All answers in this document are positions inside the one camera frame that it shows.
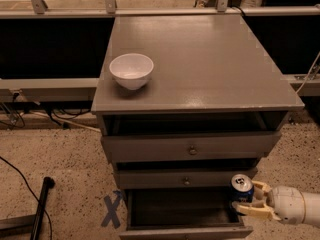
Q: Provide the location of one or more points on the grey middle drawer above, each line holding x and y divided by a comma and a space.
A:
176, 174

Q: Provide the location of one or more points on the blue pepsi can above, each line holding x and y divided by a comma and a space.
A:
241, 189

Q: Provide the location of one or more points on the grey top drawer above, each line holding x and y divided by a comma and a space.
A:
180, 137

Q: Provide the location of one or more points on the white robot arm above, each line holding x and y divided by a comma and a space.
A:
312, 208

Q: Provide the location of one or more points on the grey metal railing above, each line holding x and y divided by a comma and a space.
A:
53, 7

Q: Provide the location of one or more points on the grey drawer cabinet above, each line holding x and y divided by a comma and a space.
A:
202, 64

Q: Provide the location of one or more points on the blue tape cross mark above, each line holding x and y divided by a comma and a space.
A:
112, 206

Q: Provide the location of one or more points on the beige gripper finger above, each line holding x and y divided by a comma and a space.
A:
261, 190
256, 209

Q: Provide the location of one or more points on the grey drawer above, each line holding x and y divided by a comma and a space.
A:
180, 137
176, 174
183, 214

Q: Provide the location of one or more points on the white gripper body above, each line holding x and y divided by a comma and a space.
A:
286, 203

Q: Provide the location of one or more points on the grey bottom drawer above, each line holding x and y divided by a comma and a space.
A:
183, 214

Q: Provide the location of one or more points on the white ceramic bowl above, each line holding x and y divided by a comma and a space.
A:
132, 71

